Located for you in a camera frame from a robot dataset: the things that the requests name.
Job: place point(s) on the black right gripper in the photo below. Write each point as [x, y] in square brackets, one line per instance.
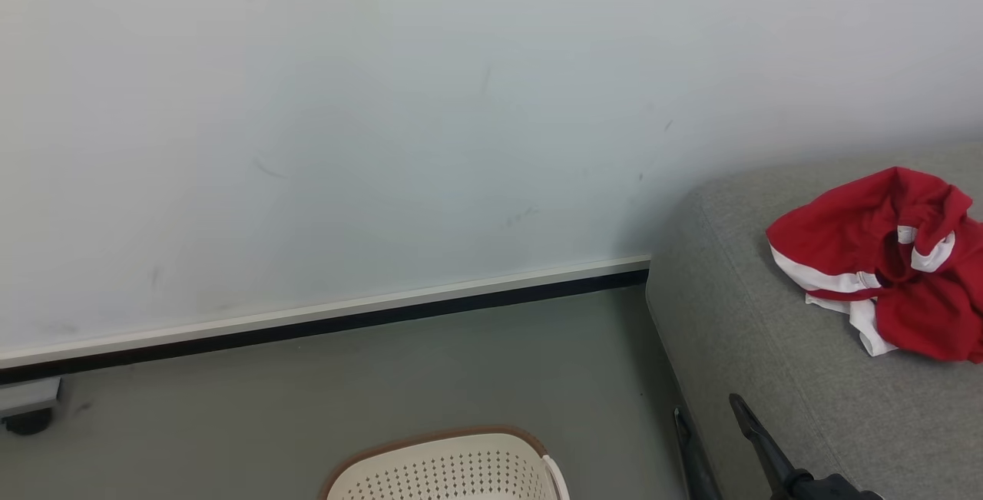
[829, 486]

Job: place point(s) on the red white-trimmed garment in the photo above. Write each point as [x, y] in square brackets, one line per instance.
[883, 262]

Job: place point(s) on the cream perforated laundry basket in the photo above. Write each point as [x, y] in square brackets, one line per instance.
[453, 473]

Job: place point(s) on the grey fabric sofa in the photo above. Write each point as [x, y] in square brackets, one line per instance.
[768, 377]

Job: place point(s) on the white and black baseboard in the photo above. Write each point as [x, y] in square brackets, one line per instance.
[384, 312]

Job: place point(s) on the grey cart base with caster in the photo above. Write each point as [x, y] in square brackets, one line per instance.
[27, 404]

